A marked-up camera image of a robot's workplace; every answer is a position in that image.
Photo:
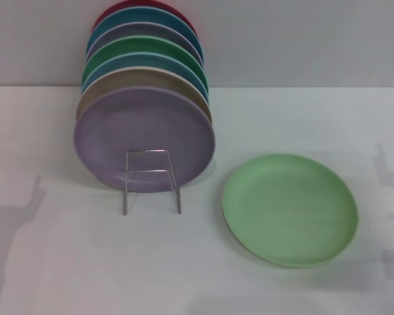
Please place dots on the beige plate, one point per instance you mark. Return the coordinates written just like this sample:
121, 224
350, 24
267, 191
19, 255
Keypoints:
124, 78

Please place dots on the red plate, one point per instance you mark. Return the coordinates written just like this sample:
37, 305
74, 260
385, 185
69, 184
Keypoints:
105, 12

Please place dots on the lavender purple plate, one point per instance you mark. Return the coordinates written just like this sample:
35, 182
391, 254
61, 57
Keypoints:
134, 131

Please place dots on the light blue plate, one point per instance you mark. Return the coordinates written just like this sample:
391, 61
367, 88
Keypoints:
138, 60

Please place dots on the dark green plate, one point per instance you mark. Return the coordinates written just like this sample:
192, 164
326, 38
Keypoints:
134, 46

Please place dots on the light green plate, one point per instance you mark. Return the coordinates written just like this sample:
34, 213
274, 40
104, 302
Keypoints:
289, 210

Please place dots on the teal plate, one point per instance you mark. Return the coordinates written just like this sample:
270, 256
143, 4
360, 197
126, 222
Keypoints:
134, 16

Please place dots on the grey plate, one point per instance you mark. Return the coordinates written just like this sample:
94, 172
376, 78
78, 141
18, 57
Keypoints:
144, 31

